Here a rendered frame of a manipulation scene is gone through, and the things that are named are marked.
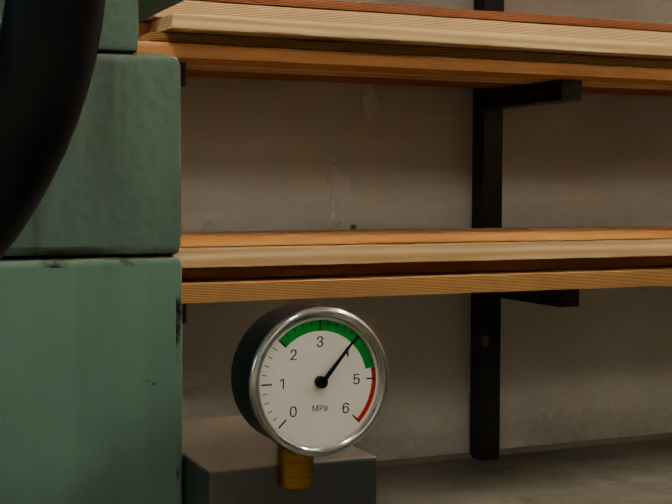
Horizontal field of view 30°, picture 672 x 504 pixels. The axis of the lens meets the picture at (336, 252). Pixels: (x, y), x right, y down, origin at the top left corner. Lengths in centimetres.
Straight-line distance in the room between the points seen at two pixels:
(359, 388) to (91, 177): 15
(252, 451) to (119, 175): 14
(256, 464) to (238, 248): 209
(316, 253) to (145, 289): 214
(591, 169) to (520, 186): 24
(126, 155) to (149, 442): 13
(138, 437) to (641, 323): 326
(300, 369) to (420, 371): 288
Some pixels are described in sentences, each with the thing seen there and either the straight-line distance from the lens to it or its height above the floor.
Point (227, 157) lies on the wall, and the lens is 314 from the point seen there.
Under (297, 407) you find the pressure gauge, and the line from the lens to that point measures 52.
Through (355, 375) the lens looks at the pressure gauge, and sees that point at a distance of 53.
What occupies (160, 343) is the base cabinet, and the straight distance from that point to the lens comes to 57.
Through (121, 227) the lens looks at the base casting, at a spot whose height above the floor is 72.
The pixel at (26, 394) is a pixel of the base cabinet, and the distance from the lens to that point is 56.
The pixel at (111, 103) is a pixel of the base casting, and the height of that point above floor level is 78.
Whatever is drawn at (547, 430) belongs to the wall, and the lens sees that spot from 364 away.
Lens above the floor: 74
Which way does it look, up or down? 3 degrees down
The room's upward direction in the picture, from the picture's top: straight up
